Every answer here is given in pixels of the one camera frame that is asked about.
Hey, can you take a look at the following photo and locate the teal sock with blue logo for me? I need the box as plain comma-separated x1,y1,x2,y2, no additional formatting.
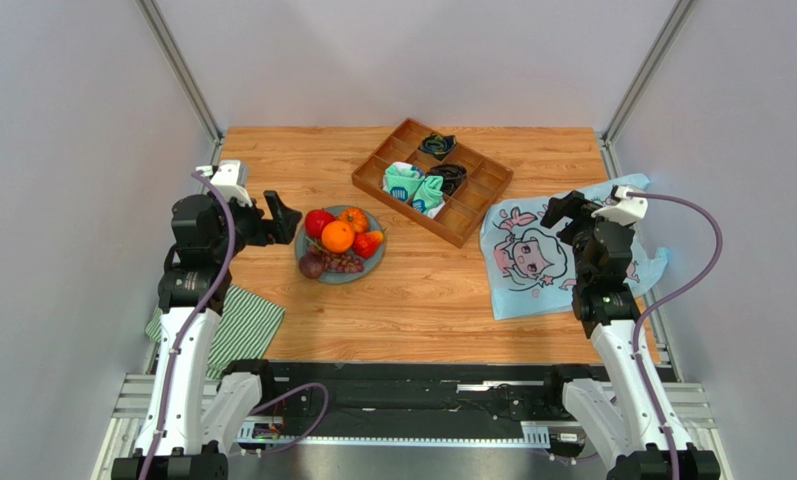
382,162,425,202

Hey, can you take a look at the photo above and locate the dark blue-yellow sock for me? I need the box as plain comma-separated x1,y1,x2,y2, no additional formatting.
418,132,457,161

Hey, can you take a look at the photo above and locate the purple grape bunch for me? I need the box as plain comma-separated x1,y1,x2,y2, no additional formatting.
308,245,364,274

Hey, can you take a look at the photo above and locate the small orange pumpkin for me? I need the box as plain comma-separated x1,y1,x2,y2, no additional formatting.
336,207,370,234

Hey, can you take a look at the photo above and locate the dark purple passion fruit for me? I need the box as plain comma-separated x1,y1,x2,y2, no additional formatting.
298,253,324,280

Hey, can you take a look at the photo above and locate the grey-green round plate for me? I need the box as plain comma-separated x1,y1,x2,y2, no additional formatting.
295,206,386,284

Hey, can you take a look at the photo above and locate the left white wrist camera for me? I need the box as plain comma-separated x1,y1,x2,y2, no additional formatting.
195,159,253,207

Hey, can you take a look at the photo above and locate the orange fruit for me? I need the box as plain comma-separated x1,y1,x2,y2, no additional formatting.
320,220,356,254

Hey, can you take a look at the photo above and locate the teal and white sock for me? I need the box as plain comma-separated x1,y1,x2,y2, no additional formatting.
411,175,446,219

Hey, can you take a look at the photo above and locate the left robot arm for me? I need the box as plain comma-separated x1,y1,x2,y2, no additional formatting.
110,190,302,479

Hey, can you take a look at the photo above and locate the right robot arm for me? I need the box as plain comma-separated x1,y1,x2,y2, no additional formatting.
541,185,722,479

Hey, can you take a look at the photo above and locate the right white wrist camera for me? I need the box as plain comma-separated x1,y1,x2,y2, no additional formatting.
591,185,648,227

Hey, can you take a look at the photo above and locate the green striped cloth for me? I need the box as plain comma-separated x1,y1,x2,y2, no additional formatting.
144,284,287,381

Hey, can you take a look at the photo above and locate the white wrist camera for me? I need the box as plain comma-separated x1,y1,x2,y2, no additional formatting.
195,159,253,207
591,185,648,227

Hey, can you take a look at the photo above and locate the red apple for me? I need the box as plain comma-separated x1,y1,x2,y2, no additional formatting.
304,209,336,239

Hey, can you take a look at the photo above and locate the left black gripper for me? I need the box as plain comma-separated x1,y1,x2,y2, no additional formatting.
209,190,301,262

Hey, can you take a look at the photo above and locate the red-orange pear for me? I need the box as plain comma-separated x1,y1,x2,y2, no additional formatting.
352,231,385,259

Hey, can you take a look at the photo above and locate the black patterned sock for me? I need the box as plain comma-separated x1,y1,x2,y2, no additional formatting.
427,163,468,196

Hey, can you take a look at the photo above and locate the light blue cartoon plastic bag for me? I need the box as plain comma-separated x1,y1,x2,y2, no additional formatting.
479,174,669,321

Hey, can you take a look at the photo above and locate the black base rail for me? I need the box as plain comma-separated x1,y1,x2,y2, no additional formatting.
235,362,608,457

